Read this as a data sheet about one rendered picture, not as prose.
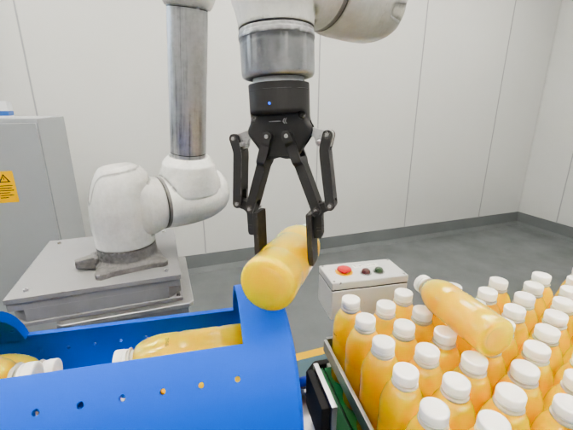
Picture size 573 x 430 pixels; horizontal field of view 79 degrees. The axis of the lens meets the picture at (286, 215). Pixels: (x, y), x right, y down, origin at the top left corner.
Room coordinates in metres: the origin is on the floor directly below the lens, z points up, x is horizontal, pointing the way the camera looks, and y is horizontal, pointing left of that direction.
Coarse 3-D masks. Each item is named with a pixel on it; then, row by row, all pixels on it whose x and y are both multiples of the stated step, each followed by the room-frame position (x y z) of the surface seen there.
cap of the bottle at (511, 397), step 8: (504, 384) 0.41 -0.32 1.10; (512, 384) 0.41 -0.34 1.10; (496, 392) 0.40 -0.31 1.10; (504, 392) 0.40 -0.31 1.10; (512, 392) 0.40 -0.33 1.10; (520, 392) 0.40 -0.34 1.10; (496, 400) 0.40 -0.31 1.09; (504, 400) 0.39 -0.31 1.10; (512, 400) 0.39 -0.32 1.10; (520, 400) 0.38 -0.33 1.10; (512, 408) 0.38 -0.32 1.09; (520, 408) 0.38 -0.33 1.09
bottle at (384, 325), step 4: (376, 312) 0.63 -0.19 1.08; (376, 316) 0.63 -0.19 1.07; (380, 316) 0.62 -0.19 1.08; (384, 316) 0.62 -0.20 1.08; (392, 316) 0.62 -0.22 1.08; (376, 320) 0.62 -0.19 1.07; (380, 320) 0.62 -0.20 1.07; (384, 320) 0.62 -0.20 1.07; (388, 320) 0.62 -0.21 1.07; (392, 320) 0.62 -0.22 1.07; (376, 324) 0.62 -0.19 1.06; (380, 324) 0.61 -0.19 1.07; (384, 324) 0.61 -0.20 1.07; (388, 324) 0.61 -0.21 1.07; (392, 324) 0.61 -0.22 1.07; (376, 328) 0.61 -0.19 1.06; (380, 328) 0.61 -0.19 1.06; (384, 328) 0.61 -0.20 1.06; (388, 328) 0.61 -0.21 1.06; (392, 328) 0.61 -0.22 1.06; (380, 332) 0.61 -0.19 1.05; (384, 332) 0.60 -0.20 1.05; (388, 332) 0.60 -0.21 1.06
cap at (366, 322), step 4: (364, 312) 0.60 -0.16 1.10; (356, 316) 0.59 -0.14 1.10; (360, 316) 0.59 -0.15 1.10; (364, 316) 0.59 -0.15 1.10; (368, 316) 0.59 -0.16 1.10; (372, 316) 0.59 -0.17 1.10; (356, 320) 0.58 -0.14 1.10; (360, 320) 0.58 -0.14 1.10; (364, 320) 0.58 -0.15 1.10; (368, 320) 0.58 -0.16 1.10; (372, 320) 0.58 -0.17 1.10; (356, 324) 0.58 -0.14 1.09; (360, 324) 0.57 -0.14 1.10; (364, 324) 0.57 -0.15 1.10; (368, 324) 0.57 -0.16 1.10; (372, 324) 0.57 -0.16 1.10; (360, 328) 0.57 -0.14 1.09; (364, 328) 0.57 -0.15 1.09; (368, 328) 0.57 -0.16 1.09; (372, 328) 0.57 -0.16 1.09
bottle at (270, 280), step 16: (272, 240) 0.44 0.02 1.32; (288, 240) 0.43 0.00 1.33; (304, 240) 0.45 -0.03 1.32; (256, 256) 0.38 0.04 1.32; (272, 256) 0.37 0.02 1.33; (288, 256) 0.38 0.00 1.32; (304, 256) 0.41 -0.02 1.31; (256, 272) 0.37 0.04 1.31; (272, 272) 0.37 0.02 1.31; (288, 272) 0.36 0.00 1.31; (304, 272) 0.40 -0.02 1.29; (256, 288) 0.37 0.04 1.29; (272, 288) 0.37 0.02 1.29; (288, 288) 0.36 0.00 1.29; (256, 304) 0.37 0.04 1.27; (272, 304) 0.36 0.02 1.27; (288, 304) 0.36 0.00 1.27
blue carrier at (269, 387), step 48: (240, 288) 0.47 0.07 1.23; (0, 336) 0.47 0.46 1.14; (48, 336) 0.50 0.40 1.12; (96, 336) 0.52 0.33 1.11; (144, 336) 0.54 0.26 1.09; (288, 336) 0.38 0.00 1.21; (0, 384) 0.30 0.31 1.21; (48, 384) 0.31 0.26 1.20; (96, 384) 0.31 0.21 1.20; (144, 384) 0.32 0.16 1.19; (192, 384) 0.32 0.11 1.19; (240, 384) 0.33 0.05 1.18; (288, 384) 0.34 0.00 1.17
